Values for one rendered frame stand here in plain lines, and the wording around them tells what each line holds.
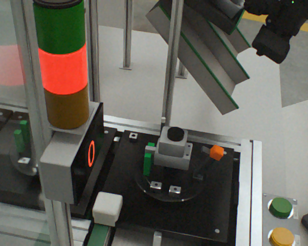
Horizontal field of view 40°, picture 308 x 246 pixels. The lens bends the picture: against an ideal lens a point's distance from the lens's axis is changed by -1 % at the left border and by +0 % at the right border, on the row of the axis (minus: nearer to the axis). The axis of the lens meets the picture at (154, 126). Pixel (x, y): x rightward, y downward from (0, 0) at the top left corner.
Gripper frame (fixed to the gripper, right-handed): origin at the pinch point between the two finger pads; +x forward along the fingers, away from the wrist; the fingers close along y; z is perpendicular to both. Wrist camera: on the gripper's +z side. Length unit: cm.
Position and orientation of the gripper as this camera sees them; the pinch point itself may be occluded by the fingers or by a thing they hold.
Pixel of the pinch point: (267, 42)
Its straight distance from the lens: 87.2
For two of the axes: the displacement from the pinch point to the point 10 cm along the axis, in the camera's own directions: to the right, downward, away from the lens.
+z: -8.3, -5.6, 0.1
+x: -3.3, 5.1, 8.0
